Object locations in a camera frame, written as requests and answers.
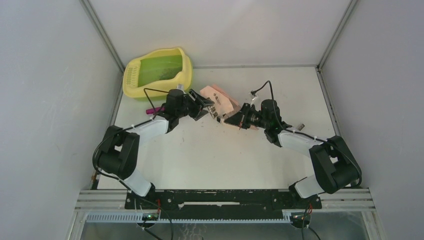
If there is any magenta plastic scoop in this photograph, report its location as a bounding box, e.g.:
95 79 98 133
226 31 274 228
145 106 165 115

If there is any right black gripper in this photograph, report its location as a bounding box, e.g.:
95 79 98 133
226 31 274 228
224 103 269 130

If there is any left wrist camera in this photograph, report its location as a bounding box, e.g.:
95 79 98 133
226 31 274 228
176 83 185 92

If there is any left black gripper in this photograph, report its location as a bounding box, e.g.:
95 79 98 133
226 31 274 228
176 89 214 121

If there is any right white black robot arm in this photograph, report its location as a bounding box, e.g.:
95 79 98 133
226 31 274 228
223 99 362 208

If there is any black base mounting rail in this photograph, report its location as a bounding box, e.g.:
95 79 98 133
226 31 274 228
124 189 323 219

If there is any yellow green litter box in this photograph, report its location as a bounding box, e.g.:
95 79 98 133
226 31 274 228
122 47 193 100

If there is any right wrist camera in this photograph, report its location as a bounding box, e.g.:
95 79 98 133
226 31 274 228
250 94 259 105

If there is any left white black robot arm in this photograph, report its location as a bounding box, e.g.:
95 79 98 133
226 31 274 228
92 88 214 209

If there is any right black cable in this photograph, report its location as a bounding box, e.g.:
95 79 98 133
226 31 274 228
250 80 363 188

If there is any pink cat litter bag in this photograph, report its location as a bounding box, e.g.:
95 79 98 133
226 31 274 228
200 84 242 129

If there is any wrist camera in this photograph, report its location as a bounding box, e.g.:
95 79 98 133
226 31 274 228
250 94 259 105
176 83 185 92

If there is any white bag sealing clip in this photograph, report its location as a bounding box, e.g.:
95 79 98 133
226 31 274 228
296 123 305 131

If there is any white slotted cable duct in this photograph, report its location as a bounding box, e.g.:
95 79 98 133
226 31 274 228
85 211 304 224

